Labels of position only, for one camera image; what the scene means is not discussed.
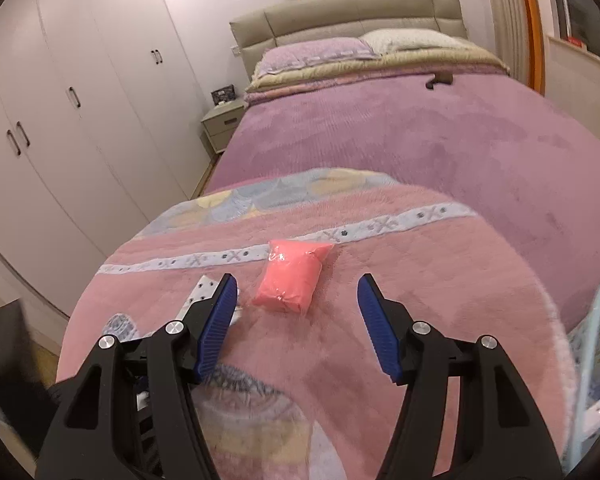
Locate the purple fleece blanket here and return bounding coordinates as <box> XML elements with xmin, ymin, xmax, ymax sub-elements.
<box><xmin>205</xmin><ymin>74</ymin><xmax>600</xmax><ymax>331</ymax></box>

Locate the purple pillow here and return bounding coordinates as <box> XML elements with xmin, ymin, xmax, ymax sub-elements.
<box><xmin>254</xmin><ymin>36</ymin><xmax>376</xmax><ymax>78</ymax></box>

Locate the beige nightstand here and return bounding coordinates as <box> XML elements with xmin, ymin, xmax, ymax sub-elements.
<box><xmin>201</xmin><ymin>97</ymin><xmax>249</xmax><ymax>154</ymax></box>

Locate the pink printed blanket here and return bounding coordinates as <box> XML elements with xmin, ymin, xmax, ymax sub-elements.
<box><xmin>55</xmin><ymin>167</ymin><xmax>581</xmax><ymax>480</ymax></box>

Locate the white patterned pillow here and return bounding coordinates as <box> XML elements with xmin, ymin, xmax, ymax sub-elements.
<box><xmin>358</xmin><ymin>28</ymin><xmax>468</xmax><ymax>56</ymax></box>

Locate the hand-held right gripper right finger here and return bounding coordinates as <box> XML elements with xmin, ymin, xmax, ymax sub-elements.
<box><xmin>356</xmin><ymin>273</ymin><xmax>563</xmax><ymax>480</ymax></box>

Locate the beige curtain with orange trim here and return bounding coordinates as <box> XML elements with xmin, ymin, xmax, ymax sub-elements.
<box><xmin>482</xmin><ymin>0</ymin><xmax>546</xmax><ymax>96</ymax></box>

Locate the pink plastic packet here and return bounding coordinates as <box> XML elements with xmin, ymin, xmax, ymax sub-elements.
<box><xmin>252</xmin><ymin>238</ymin><xmax>333</xmax><ymax>317</ymax></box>

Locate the beige padded headboard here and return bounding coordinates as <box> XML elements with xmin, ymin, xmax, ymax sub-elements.
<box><xmin>229</xmin><ymin>0</ymin><xmax>468</xmax><ymax>81</ymax></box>

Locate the beige folded quilt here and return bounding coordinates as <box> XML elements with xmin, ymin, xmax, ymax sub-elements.
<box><xmin>244</xmin><ymin>42</ymin><xmax>511</xmax><ymax>106</ymax></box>

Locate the white wardrobe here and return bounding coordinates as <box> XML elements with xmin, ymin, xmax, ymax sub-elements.
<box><xmin>0</xmin><ymin>0</ymin><xmax>216</xmax><ymax>321</ymax></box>

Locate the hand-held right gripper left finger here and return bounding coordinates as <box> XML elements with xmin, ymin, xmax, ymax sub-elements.
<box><xmin>35</xmin><ymin>272</ymin><xmax>239</xmax><ymax>480</ymax></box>

